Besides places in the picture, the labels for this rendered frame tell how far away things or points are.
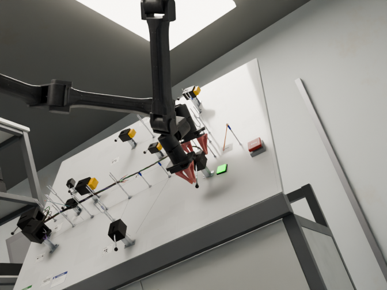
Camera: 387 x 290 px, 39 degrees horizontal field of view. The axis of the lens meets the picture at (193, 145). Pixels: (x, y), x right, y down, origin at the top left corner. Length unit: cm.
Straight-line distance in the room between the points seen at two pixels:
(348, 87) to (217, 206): 235
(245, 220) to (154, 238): 36
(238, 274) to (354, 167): 224
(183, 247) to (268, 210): 31
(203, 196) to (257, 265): 34
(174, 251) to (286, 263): 37
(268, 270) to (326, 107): 243
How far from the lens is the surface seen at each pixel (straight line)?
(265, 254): 177
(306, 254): 174
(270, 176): 183
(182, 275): 188
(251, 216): 175
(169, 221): 195
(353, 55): 410
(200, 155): 197
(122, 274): 194
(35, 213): 237
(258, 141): 195
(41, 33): 366
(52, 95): 188
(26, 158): 288
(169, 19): 169
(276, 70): 427
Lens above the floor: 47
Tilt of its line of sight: 21 degrees up
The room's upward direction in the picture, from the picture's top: 20 degrees counter-clockwise
